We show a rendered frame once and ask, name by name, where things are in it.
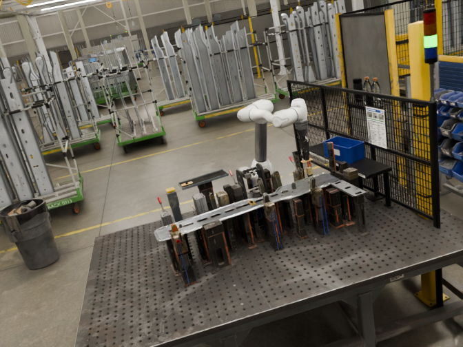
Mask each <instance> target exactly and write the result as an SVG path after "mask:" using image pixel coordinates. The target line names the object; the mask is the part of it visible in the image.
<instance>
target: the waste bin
mask: <svg viewBox="0 0 463 347"><path fill-rule="evenodd" d="M48 212H49V211H48V208H47V205H46V201H45V200H44V199H30V200H23V201H20V202H16V203H14V204H11V205H9V206H7V207H5V208H4V209H2V210H1V211H0V220H1V223H4V226H5V228H6V233H7V235H8V237H9V239H10V242H12V243H15V244H16V246H17V248H18V250H19V252H20V254H21V257H22V258H23V261H24V262H25V265H26V266H27V268H28V269H32V270H35V269H42V268H44V267H46V266H49V265H51V264H52V263H54V262H55V261H56V260H57V259H58V258H59V256H60V253H59V249H58V246H57V244H56V240H55V238H54V234H53V232H52V227H51V225H50V223H52V220H51V217H50V214H49V213H48Z"/></svg>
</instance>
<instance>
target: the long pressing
mask: <svg viewBox="0 0 463 347"><path fill-rule="evenodd" d="M310 177H314V178H315V179H316V186H317V187H319V188H324V187H328V186H329V185H331V183H333V182H337V181H339V180H340V179H338V178H336V177H334V176H332V175H330V174H328V173H326V172H322V173H319V174H316V175H314V176H310ZM310 177H308V178H304V179H302V180H298V181H295V182H294V183H295V184H296V189H292V187H291V183H289V184H287V185H283V186H281V187H279V188H277V190H276V191H275V192H273V193H271V194H268V195H269V200H270V201H272V202H273V203H275V202H279V201H281V200H287V199H292V198H296V197H298V196H301V195H304V194H306V193H310V184H309V183H308V182H310ZM284 191H288V192H286V193H282V192H284ZM275 194H278V195H277V196H274V197H271V196H273V195H275ZM261 199H263V196H262V197H259V198H247V199H244V200H241V201H238V202H235V203H232V204H229V205H226V206H224V207H220V208H217V209H214V210H212V211H208V212H206V213H202V214H200V215H196V216H194V217H191V218H188V219H185V220H181V221H179V222H175V224H176V226H177V228H179V224H182V228H179V229H180V230H181V231H182V232H183V235H184V234H186V233H190V232H192V231H195V230H198V229H202V228H203V226H202V225H203V224H207V223H209V222H213V221H215V220H220V221H221V222H222V221H224V220H227V219H230V218H233V217H236V216H238V215H241V214H244V213H247V212H250V211H253V210H256V209H259V208H261V207H264V205H263V200H262V201H260V202H256V204H255V205H252V206H251V205H247V206H245V207H242V208H239V209H237V207H241V206H243V205H246V204H249V203H248V202H247V201H250V200H253V201H254V202H255V201H257V200H261ZM231 209H235V210H233V211H230V212H227V213H225V212H226V211H229V210H231ZM219 213H221V215H218V216H216V217H213V218H212V216H213V215H217V214H219ZM205 218H207V220H203V221H201V222H197V221H199V220H202V219H205ZM191 223H193V224H192V225H189V226H187V227H183V226H185V225H187V224H191ZM170 230H172V228H171V224H170V225H167V226H165V227H161V228H159V229H156V230H155V231H154V235H155V237H156V240H157V241H158V242H164V241H166V240H170V239H171V236H170V232H169V231H170Z"/></svg>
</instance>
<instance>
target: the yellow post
mask: <svg viewBox="0 0 463 347"><path fill-rule="evenodd" d="M408 31H409V57H410V71H411V96H412V98H414V99H419V100H424V101H430V97H431V93H430V75H429V64H428V63H425V62H424V28H423V21H418V22H415V23H410V24H408ZM423 172H424V173H423V179H424V180H423V182H424V187H426V185H425V169H424V164H423ZM426 194H427V195H429V190H428V189H426ZM427 202H429V197H428V196H427ZM428 209H429V203H427V212H428V214H429V210H428ZM421 283H422V290H421V291H419V292H417V293H415V294H413V295H414V296H415V297H417V298H418V299H419V300H421V301H422V302H424V303H425V304H426V305H427V306H429V307H431V308H432V307H434V306H436V288H435V271H430V272H428V273H424V274H421ZM448 299H450V297H448V296H447V295H445V294H443V302H445V301H447V300H448Z"/></svg>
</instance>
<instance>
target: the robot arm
mask: <svg viewBox="0 0 463 347"><path fill-rule="evenodd" d="M273 109H274V106H273V103H272V102H271V101H268V100H265V99H264V100H259V101H256V102H255V103H252V104H251V105H248V106H247V107H245V108H244V109H241V110H240V111H239V112H238V113H237V117H238V119H239V120H240V121H242V122H246V123H249V122H255V158H254V160H253V162H252V165H251V168H252V167H255V166H256V163H260V164H261V165H262V166H263V169H268V170H270V174H272V173H273V172H274V166H273V165H272V163H271V162H270V161H269V159H268V158H267V122H270V123H273V125H274V127H277V128H284V127H287V126H290V125H292V124H293V123H295V128H296V129H297V134H298V135H299V136H298V140H299V143H300V148H301V150H302V153H303V158H304V160H306V161H307V160H309V152H308V151H309V138H307V133H308V130H307V128H308V122H307V106H306V104H305V101H304V100H303V99H301V98H297V99H294V100H292V102H291V107H290V108H289V109H284V110H280V111H278V112H275V113H274V115H272V114H271V113H272V112H273ZM251 168H249V167H241V168H239V170H241V171H243V170H246V169H251ZM243 180H244V183H245V188H246V190H248V185H247V179H245V178H243Z"/></svg>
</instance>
